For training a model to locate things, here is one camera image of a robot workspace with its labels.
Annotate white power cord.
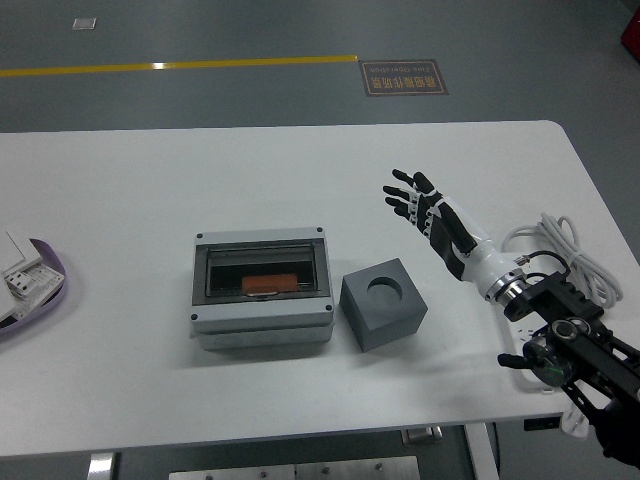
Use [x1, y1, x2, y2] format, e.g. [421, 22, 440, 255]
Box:
[501, 212, 624, 440]

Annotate white socket module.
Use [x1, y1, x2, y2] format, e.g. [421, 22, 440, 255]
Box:
[3, 269, 39, 302]

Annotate grey electrical box with lid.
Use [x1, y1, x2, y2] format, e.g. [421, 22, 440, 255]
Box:
[189, 226, 336, 352]

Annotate grey metal base plate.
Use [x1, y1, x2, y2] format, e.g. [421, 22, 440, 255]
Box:
[167, 455, 422, 480]

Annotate white table leg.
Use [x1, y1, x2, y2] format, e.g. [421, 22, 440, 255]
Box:
[463, 422, 502, 480]
[86, 450, 122, 480]

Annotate metal table bracket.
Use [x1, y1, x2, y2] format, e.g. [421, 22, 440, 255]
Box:
[401, 425, 444, 446]

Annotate red object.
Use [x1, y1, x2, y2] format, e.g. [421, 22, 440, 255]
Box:
[619, 8, 640, 52]

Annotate grey cube with round hole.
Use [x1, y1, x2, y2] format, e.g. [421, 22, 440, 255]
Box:
[339, 257, 428, 353]

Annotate orange cylinder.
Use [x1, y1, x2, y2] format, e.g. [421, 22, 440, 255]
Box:
[240, 272, 300, 294]

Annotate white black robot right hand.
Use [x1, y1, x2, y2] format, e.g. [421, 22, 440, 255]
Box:
[382, 168, 520, 297]

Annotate white switch panel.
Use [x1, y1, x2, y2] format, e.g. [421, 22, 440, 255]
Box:
[0, 230, 44, 277]

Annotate white power strip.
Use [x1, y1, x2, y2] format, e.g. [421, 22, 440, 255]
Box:
[499, 299, 559, 397]

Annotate purple tray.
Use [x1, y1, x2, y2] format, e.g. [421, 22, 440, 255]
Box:
[0, 237, 69, 339]

